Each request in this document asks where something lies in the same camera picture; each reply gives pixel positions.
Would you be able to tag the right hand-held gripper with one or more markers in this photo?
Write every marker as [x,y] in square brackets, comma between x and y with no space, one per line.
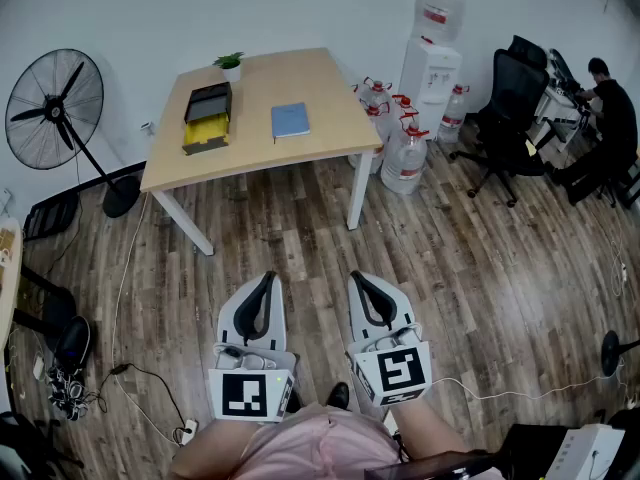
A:
[402,368]

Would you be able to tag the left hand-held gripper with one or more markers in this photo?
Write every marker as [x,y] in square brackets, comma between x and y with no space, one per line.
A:
[242,393]

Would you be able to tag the blue notebook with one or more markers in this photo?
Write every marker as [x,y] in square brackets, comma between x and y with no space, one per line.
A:
[290,119]

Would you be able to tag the black and yellow tray box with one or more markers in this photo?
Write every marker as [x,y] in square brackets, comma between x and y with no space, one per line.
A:
[207,118]

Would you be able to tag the person's right forearm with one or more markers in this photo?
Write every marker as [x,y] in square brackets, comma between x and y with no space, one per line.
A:
[430,428]

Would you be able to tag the person's left forearm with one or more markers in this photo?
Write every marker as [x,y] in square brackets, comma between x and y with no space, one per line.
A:
[210,453]

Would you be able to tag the white appliance box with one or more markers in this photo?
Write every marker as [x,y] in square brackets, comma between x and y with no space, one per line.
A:
[590,448]

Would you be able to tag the black office chair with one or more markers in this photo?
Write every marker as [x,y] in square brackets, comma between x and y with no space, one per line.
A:
[20,448]
[515,103]

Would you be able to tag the white desk with equipment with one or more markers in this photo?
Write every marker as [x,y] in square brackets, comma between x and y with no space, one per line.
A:
[555,108]

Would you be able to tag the person's black shoe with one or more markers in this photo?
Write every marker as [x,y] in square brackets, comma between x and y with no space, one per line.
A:
[339,395]

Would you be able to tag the white table leg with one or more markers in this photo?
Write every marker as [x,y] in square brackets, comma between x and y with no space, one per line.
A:
[185,223]
[359,193]

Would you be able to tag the white power strip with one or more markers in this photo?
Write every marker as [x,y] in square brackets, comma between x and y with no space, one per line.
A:
[188,430]

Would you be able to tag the person's pink shirt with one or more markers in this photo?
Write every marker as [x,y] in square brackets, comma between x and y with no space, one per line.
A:
[320,448]

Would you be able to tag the black rounded floor device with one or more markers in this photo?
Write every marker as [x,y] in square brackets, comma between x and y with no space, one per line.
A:
[74,343]

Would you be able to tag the white power adapter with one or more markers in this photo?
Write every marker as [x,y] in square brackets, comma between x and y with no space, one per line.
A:
[37,366]

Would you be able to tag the black flat floor rack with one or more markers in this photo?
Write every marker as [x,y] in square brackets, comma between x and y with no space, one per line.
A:
[50,215]

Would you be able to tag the black round stand base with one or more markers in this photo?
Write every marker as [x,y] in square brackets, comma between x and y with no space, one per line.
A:
[610,353]

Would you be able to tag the white water dispenser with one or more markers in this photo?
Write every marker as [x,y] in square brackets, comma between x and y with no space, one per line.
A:
[430,78]

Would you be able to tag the side desk with black legs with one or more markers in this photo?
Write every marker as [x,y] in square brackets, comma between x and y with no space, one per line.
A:
[7,268]

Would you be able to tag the green plant in white pot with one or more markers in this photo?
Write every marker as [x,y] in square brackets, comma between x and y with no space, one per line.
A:
[231,68]

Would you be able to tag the black standing fan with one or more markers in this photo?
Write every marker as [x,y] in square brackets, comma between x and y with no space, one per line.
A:
[52,110]

